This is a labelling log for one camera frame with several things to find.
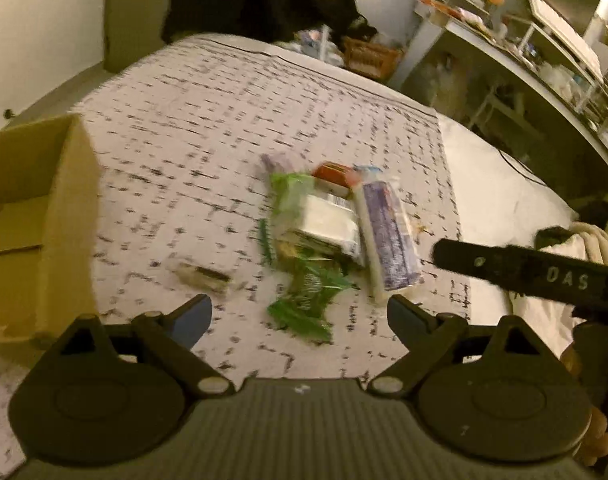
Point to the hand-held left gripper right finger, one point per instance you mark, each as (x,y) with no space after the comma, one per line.
(408,317)

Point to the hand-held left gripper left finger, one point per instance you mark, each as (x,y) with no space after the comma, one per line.
(191,317)

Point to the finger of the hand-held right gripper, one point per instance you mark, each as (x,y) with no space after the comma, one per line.
(463,259)

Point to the small clear brown snack packet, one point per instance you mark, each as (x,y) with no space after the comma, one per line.
(204,275)

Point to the long purple snack packet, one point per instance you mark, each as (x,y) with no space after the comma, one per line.
(388,240)

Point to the green leafy print snack packet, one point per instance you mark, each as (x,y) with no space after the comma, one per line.
(304,300)

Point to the white snack packet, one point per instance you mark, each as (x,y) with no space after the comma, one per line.
(329,222)

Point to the red orange snack packet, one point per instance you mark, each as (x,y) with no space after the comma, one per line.
(334,177)

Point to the green clear snack packet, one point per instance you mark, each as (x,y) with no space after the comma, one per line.
(291,195)

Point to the brown cardboard box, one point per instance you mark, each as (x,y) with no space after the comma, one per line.
(59,220)

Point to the small purple snack packet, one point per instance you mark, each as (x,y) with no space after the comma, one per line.
(279,165)

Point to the person's right hand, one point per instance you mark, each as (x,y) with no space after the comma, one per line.
(601,442)

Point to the white cloth bundle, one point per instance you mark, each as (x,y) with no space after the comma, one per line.
(593,245)

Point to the white bed sheet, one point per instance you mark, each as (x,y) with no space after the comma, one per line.
(483,170)

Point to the white desk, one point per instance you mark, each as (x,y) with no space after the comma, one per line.
(533,95)

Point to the brown wooden crate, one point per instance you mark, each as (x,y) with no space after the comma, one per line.
(371,57)

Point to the olive grey door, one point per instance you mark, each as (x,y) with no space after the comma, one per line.
(134,10)

